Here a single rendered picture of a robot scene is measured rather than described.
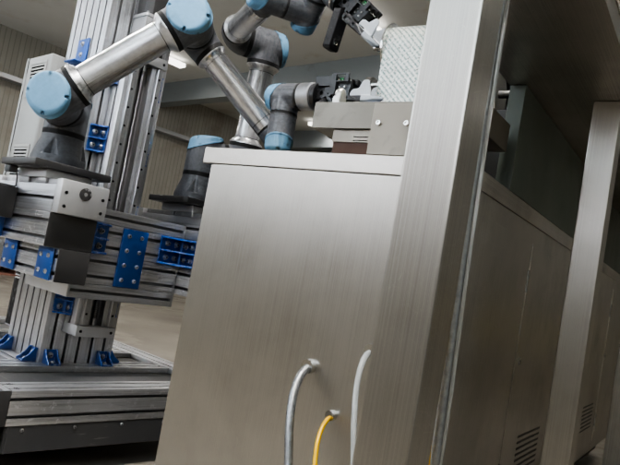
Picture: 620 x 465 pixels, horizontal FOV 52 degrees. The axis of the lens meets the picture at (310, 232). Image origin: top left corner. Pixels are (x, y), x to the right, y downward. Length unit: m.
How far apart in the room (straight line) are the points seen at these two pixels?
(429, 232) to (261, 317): 0.78
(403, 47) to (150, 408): 1.24
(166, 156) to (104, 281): 8.93
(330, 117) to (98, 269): 0.87
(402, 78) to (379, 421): 1.10
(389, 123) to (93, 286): 1.03
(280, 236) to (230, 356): 0.29
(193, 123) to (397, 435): 10.64
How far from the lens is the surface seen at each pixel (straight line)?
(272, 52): 2.25
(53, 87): 1.78
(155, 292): 2.06
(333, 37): 1.79
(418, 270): 0.64
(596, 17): 1.19
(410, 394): 0.64
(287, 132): 1.73
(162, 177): 10.80
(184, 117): 11.07
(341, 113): 1.42
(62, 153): 1.88
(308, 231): 1.32
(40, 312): 2.17
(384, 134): 1.33
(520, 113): 1.50
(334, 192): 1.30
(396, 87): 1.61
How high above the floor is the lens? 0.64
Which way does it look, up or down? 4 degrees up
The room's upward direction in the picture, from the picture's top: 10 degrees clockwise
